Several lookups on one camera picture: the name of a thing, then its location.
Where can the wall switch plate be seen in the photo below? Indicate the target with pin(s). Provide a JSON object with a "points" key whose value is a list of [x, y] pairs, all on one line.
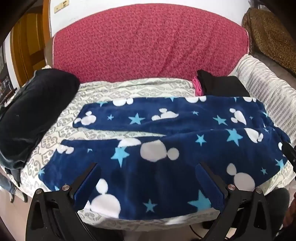
{"points": [[61, 5]]}

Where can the wooden door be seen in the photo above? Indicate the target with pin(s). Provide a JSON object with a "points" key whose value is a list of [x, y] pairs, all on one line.
{"points": [[28, 41]]}

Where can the black cushion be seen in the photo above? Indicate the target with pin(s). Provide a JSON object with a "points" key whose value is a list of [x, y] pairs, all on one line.
{"points": [[31, 113]]}

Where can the red patterned sofa backrest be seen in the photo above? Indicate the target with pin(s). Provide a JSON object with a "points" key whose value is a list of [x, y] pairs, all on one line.
{"points": [[148, 41]]}

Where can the grey patterned seat cover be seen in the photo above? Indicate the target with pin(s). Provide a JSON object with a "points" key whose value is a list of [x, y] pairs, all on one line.
{"points": [[63, 129]]}

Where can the navy fleece star pants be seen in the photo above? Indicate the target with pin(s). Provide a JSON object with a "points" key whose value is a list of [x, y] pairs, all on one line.
{"points": [[153, 174]]}

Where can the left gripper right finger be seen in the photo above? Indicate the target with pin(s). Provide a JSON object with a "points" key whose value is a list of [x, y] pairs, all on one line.
{"points": [[228, 199]]}

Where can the pink folded garment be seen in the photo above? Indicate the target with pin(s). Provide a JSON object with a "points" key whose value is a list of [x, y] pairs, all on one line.
{"points": [[197, 87]]}

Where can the leopard print cushion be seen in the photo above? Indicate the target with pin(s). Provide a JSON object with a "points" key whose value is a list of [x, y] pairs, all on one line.
{"points": [[269, 37]]}

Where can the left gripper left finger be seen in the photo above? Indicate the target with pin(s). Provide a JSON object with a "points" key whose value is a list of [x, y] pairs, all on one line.
{"points": [[54, 215]]}

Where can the black folded garment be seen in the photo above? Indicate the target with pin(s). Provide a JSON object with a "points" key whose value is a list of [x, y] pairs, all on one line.
{"points": [[225, 86]]}

